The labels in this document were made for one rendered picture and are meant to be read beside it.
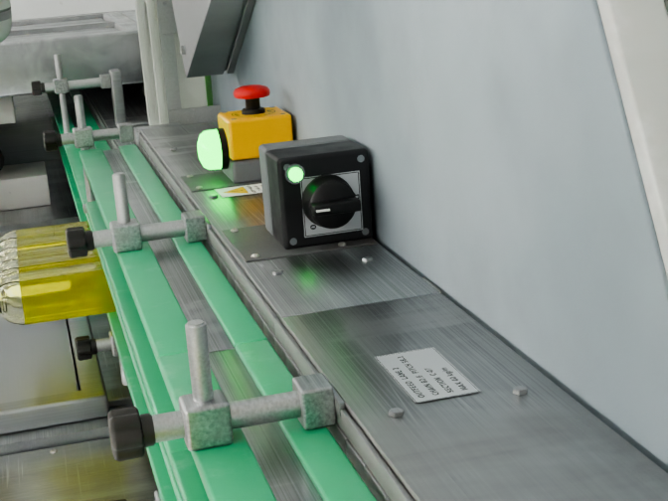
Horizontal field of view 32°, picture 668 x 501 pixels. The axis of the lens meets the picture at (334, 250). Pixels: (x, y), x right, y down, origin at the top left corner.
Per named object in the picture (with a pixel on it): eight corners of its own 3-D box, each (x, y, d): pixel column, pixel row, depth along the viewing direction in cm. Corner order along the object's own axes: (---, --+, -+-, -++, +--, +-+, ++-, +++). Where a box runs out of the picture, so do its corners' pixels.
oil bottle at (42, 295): (170, 292, 153) (1, 316, 148) (165, 250, 152) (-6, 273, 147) (176, 303, 148) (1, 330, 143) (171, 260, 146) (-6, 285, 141)
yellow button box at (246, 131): (285, 165, 135) (222, 173, 133) (280, 100, 133) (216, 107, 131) (300, 176, 129) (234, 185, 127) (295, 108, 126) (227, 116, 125)
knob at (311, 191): (354, 222, 101) (366, 231, 98) (303, 229, 100) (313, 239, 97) (351, 171, 100) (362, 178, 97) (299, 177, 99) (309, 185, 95)
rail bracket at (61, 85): (153, 129, 236) (39, 142, 231) (144, 45, 232) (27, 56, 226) (156, 132, 232) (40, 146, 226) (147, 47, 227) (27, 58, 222)
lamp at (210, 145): (223, 164, 132) (197, 168, 131) (219, 124, 131) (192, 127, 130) (231, 172, 128) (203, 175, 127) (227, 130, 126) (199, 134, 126)
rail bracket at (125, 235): (206, 233, 115) (67, 251, 112) (198, 159, 113) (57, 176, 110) (213, 243, 112) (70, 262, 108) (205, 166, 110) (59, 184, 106)
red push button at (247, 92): (232, 115, 130) (229, 85, 130) (267, 111, 131) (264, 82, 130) (239, 121, 127) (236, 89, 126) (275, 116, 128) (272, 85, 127)
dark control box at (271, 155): (353, 218, 109) (264, 230, 107) (347, 133, 107) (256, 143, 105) (380, 239, 102) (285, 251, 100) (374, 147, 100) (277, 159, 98)
